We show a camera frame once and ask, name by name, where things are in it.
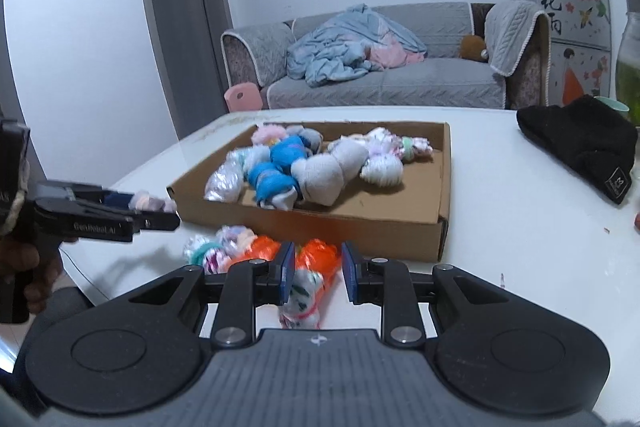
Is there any orange sock bundle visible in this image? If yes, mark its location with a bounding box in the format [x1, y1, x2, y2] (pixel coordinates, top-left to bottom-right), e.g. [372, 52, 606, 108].
[295, 239, 343, 293]
[227, 234, 283, 273]

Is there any grey quilted sofa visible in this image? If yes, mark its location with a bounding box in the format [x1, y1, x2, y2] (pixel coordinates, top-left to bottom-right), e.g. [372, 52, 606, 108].
[221, 1, 552, 110]

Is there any grey door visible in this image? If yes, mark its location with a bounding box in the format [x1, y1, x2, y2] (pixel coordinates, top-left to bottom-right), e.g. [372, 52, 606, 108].
[134, 0, 233, 140]

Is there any pastel pink sock bundle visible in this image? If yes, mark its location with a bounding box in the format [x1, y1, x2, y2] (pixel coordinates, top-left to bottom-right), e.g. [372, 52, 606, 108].
[129, 189, 178, 214]

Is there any white multicolour dotted sock bundle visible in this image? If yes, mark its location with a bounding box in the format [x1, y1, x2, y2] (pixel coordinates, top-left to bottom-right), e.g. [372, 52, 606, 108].
[202, 252, 233, 275]

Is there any white striped sock ball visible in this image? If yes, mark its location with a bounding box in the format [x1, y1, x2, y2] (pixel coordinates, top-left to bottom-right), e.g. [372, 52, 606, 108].
[360, 154, 405, 188]

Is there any white teal sock bundle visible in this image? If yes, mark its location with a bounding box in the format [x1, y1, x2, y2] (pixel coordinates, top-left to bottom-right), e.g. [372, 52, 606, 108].
[182, 234, 218, 265]

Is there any blue white-toed sock bundle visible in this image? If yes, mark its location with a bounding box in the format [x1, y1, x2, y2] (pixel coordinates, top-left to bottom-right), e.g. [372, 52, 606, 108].
[245, 162, 301, 210]

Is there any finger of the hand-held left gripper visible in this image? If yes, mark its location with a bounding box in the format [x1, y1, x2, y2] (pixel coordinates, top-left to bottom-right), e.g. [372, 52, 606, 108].
[32, 180, 138, 210]
[132, 211, 181, 236]

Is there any glass jar with green plant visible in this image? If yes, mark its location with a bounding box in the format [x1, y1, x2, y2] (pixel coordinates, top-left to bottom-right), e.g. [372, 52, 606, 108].
[615, 12, 640, 128]

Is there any black knit hat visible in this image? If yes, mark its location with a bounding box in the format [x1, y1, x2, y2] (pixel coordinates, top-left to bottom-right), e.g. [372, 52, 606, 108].
[516, 94, 640, 206]

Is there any pink fluffy sock ball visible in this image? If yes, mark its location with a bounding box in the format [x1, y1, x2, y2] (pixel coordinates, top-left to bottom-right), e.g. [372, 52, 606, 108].
[250, 124, 288, 146]

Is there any person's left hand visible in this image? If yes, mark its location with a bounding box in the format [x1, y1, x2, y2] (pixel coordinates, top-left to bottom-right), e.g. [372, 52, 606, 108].
[17, 238, 64, 316]

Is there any pink plastic stool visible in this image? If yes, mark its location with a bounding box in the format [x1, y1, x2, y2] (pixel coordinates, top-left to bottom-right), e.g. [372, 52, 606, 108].
[224, 83, 261, 113]

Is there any light blue blanket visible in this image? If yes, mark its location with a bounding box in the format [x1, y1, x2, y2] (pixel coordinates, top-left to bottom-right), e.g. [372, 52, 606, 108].
[286, 4, 428, 88]

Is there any pastel purple sock bundle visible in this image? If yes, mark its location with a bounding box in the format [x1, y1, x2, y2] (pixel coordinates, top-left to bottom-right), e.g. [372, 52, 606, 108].
[215, 224, 258, 258]

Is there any teal cup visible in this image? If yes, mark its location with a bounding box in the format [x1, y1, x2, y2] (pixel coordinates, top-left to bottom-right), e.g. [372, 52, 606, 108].
[594, 96, 631, 114]

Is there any blue knit sock bundle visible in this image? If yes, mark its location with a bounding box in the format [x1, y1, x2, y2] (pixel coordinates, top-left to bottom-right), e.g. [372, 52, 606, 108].
[270, 136, 307, 175]

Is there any fridge with flower stickers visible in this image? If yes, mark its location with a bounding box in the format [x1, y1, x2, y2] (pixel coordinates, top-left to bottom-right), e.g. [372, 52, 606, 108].
[497, 0, 614, 108]

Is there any cardboard box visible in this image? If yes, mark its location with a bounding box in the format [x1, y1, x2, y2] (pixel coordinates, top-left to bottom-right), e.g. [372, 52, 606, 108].
[166, 121, 452, 263]

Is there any pink cloth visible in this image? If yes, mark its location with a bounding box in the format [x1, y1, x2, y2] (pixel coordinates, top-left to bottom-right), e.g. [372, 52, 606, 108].
[367, 41, 427, 68]

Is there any grey quilted armrest cover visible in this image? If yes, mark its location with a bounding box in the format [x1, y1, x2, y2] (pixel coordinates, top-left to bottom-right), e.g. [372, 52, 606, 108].
[484, 0, 551, 78]

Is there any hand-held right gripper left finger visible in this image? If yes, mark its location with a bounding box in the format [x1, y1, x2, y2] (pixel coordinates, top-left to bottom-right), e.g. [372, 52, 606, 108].
[127, 241, 296, 350]

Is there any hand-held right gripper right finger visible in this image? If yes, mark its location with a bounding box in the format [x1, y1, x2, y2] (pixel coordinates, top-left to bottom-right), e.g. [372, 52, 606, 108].
[341, 241, 506, 349]

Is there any small grey sock bundle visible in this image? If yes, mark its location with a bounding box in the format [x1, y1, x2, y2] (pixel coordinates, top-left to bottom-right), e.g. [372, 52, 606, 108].
[295, 127, 325, 152]

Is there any green pink sock bundle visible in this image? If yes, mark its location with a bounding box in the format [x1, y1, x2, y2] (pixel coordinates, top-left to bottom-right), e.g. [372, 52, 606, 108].
[397, 136, 434, 160]

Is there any bubble wrap bundle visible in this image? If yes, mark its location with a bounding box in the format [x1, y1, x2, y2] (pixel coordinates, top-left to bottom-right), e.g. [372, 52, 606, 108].
[204, 147, 248, 202]

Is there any brown plush toy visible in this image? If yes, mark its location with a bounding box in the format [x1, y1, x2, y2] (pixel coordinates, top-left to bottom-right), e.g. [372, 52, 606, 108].
[460, 34, 489, 61]

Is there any pink white sock bundle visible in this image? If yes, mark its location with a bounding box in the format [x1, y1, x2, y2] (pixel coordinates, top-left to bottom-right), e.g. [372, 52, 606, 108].
[327, 127, 401, 158]

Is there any pale blue sock bundle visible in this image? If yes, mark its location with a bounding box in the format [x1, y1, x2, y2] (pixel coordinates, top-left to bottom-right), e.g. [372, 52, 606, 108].
[241, 145, 273, 168]

